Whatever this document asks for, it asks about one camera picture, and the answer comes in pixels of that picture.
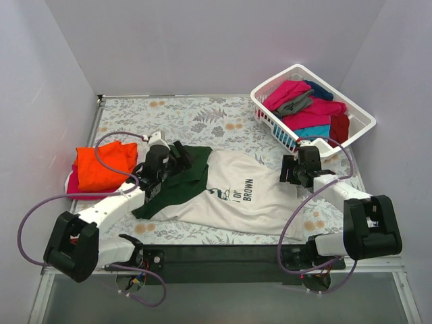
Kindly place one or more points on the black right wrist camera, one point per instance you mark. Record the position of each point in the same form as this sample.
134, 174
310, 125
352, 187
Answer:
309, 157

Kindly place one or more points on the grey shirt in basket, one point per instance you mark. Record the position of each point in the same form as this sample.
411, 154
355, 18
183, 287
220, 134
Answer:
294, 106

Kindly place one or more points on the black metal base rail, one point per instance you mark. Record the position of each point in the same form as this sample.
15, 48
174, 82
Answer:
216, 264

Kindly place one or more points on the navy blue shirt in basket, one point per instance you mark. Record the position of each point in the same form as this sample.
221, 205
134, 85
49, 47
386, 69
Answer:
319, 92

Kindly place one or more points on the white green raglan t-shirt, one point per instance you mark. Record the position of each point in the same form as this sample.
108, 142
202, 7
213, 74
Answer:
224, 189

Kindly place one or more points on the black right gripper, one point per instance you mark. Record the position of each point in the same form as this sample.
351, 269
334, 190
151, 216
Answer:
287, 169

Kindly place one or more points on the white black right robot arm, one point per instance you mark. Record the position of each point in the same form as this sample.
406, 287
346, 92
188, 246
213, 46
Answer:
370, 228

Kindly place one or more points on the dark red shirt in basket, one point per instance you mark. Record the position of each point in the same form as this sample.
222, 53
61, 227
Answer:
339, 128

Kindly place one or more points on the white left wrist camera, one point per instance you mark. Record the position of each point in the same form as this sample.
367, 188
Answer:
156, 138

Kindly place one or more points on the white plastic laundry basket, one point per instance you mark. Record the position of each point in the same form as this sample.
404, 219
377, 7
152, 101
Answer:
360, 120

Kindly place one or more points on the magenta shirt in basket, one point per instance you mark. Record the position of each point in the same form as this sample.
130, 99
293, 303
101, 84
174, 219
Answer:
319, 113
285, 92

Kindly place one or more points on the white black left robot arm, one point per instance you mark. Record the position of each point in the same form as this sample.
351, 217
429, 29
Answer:
75, 247

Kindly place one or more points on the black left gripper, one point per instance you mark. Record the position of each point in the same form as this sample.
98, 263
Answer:
177, 155

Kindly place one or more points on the floral patterned table mat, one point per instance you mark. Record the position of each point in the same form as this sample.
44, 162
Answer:
218, 122

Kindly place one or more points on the teal shirt in basket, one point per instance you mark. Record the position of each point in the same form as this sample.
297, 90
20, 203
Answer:
314, 132

